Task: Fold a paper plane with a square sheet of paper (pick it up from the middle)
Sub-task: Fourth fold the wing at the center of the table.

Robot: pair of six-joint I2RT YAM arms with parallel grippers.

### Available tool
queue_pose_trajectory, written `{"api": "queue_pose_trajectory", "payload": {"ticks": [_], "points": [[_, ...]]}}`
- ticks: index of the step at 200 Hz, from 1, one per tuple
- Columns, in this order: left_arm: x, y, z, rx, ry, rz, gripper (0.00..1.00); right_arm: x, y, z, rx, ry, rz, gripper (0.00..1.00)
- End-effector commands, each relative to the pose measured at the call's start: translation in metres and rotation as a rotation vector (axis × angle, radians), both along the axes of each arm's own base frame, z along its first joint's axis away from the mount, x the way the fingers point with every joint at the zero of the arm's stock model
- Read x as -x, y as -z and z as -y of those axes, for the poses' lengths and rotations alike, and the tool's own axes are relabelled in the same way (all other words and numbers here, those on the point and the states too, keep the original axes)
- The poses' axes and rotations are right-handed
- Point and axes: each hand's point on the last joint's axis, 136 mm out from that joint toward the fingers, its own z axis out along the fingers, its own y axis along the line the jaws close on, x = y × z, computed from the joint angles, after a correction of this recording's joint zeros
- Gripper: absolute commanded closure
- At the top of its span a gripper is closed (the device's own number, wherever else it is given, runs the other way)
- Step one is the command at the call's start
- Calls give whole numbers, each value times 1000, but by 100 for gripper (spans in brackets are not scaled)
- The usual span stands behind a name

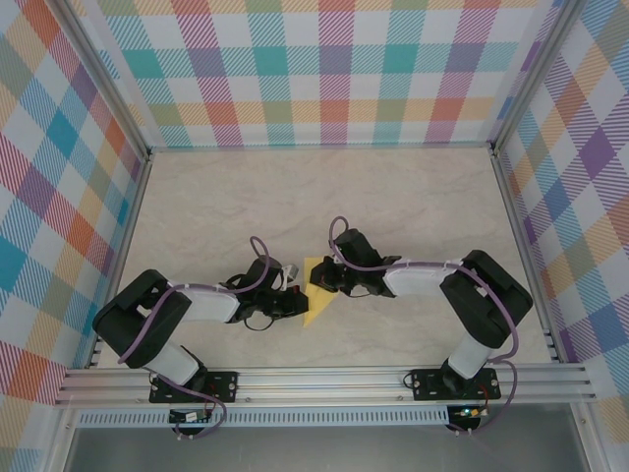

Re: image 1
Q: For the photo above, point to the aluminium frame post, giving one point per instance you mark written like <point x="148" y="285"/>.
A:
<point x="107" y="78"/>
<point x="533" y="74"/>

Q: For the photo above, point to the yellow square paper sheet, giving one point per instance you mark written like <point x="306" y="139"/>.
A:
<point x="319" y="305"/>

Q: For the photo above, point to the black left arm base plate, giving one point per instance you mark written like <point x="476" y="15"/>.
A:
<point x="226" y="386"/>

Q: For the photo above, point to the long aluminium mounting rail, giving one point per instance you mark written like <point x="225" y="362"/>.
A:
<point x="319" y="386"/>

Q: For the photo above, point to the aluminium table side rail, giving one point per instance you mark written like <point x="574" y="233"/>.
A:
<point x="129" y="221"/>
<point x="517" y="221"/>

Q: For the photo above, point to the aluminium frame leg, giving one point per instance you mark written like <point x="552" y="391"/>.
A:
<point x="61" y="442"/>
<point x="589" y="442"/>

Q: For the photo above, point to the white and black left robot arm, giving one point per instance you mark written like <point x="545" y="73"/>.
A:
<point x="142" y="324"/>

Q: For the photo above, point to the grey metal sheet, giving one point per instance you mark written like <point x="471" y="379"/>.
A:
<point x="319" y="452"/>

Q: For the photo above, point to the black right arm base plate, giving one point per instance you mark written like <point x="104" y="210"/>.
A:
<point x="421" y="391"/>

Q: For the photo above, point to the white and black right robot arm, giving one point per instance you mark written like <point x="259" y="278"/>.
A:
<point x="486" y="305"/>

